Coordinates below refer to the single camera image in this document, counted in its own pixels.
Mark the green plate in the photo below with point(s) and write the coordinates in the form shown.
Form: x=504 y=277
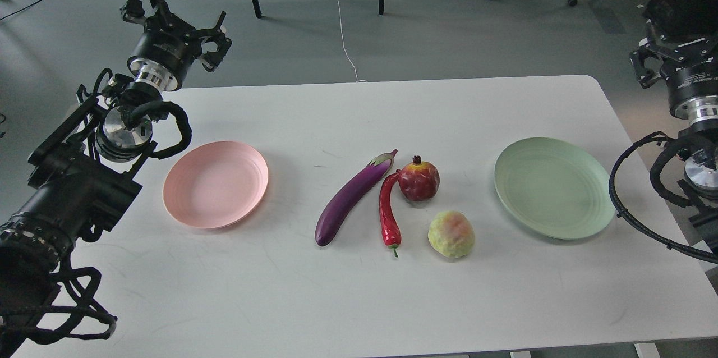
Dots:
x=553 y=188

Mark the yellow green peach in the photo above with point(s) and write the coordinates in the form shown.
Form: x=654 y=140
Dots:
x=451 y=234

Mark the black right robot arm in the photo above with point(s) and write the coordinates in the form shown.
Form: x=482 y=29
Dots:
x=684 y=172

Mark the red pomegranate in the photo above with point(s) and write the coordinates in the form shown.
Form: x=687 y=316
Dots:
x=418 y=180

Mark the purple eggplant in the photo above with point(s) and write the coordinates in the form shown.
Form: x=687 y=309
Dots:
x=338 y=207

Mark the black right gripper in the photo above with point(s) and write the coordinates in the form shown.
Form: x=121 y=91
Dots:
x=690 y=73

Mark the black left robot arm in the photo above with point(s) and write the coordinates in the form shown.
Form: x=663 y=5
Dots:
x=84 y=178

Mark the pink plate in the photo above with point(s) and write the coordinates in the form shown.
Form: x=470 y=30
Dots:
x=216 y=185

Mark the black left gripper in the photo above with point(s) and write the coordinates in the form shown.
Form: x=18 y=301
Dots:
x=169 y=46

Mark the red chili pepper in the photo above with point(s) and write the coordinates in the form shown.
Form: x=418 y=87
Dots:
x=390 y=232

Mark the black equipment case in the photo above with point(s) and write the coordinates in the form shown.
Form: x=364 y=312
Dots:
x=683 y=18

